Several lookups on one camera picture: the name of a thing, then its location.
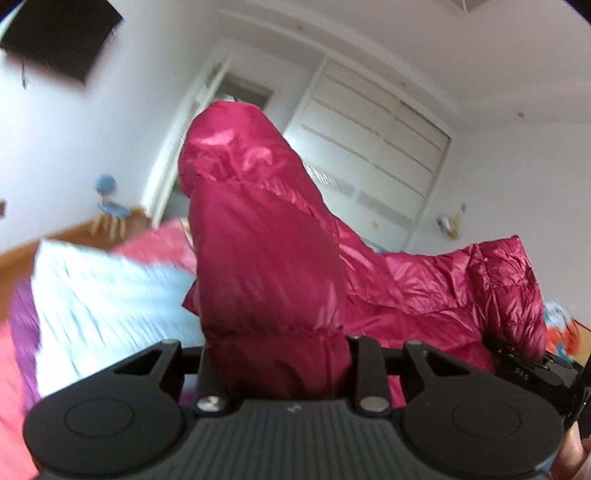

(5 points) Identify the white fluffy blanket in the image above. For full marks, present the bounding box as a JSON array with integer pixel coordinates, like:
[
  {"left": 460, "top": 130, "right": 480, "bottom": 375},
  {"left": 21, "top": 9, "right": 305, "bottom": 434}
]
[{"left": 31, "top": 239, "right": 206, "bottom": 400}]

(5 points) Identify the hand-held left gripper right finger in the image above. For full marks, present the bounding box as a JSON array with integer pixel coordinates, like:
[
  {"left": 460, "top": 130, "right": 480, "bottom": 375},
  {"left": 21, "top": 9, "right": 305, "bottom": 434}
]
[{"left": 346, "top": 335, "right": 468, "bottom": 413}]

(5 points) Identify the pink plush blanket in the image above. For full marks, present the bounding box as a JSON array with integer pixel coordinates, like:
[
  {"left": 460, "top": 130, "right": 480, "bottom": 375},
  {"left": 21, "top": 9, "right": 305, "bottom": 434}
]
[{"left": 0, "top": 219, "right": 204, "bottom": 480}]

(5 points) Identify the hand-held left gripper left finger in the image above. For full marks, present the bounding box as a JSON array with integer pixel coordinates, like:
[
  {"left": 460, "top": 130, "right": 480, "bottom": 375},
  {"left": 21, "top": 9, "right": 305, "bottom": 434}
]
[{"left": 113, "top": 339, "right": 232, "bottom": 413}]

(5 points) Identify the orange and teal quilt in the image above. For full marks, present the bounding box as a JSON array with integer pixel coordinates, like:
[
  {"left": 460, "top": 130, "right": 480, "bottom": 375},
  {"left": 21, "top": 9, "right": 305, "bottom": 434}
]
[{"left": 541, "top": 299, "right": 585, "bottom": 363}]

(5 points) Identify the maroon puffer jacket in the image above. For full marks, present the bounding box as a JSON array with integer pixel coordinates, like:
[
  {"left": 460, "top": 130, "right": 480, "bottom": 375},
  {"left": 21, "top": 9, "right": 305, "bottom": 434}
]
[{"left": 178, "top": 99, "right": 548, "bottom": 402}]

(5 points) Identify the white wardrobe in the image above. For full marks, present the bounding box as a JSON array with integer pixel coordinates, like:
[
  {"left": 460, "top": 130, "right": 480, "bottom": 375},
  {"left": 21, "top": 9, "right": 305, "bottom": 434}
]
[{"left": 281, "top": 54, "right": 454, "bottom": 256}]

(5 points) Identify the blue chair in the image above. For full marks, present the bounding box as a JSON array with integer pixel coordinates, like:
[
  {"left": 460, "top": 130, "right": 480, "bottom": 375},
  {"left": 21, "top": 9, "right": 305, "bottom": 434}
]
[{"left": 89, "top": 173, "right": 131, "bottom": 241}]

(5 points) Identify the white door frame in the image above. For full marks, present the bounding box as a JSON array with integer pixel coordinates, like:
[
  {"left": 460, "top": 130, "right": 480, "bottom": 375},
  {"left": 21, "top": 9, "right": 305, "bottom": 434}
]
[{"left": 147, "top": 54, "right": 275, "bottom": 229}]

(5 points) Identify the small wall hanging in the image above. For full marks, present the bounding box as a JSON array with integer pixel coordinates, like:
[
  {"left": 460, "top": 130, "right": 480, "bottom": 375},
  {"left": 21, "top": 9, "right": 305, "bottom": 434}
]
[{"left": 435, "top": 201, "right": 468, "bottom": 241}]

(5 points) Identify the black wall television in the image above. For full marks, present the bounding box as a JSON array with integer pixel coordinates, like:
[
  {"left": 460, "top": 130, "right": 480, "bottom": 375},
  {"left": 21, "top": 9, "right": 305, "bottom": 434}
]
[{"left": 0, "top": 0, "right": 124, "bottom": 85}]

